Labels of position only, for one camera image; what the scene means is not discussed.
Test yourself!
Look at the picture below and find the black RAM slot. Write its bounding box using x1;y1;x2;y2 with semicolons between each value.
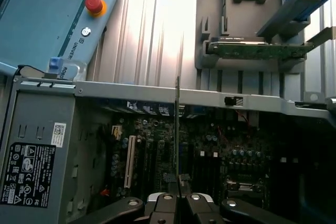
193;150;211;201

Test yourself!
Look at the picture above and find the white expansion slot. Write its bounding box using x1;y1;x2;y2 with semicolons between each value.
123;134;136;189

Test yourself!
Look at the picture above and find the dark green motherboard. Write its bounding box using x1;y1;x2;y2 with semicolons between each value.
78;102;289;209

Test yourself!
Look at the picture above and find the grey metal PC case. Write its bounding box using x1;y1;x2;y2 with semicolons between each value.
0;63;336;224

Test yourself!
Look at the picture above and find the grey power supply unit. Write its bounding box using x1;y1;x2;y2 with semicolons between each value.
0;87;81;224

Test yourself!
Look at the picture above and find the green graphics card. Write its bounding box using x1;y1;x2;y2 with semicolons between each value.
209;26;333;61

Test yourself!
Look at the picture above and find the grey parts rack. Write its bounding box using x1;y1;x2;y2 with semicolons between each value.
193;0;324;74

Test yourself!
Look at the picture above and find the grey blue teach pendant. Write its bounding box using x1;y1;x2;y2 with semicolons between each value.
0;0;124;81

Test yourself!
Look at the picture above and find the thin red wire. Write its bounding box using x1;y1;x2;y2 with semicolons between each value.
217;109;249;144

